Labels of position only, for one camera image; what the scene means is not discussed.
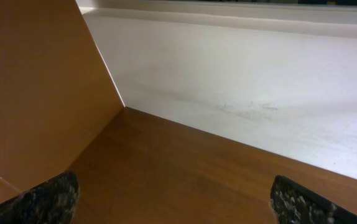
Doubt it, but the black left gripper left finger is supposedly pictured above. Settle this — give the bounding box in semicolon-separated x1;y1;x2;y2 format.
0;171;80;224

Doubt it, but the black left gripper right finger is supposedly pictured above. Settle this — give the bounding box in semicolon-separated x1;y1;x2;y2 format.
270;175;357;224

